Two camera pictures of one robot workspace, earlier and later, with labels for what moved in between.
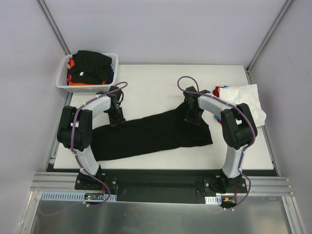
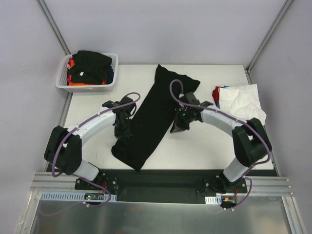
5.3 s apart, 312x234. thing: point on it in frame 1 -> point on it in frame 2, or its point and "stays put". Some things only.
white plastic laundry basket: (61, 79) stays put
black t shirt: (168, 131) -> (154, 116)
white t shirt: (248, 94) stays put
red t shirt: (216, 91) stays put
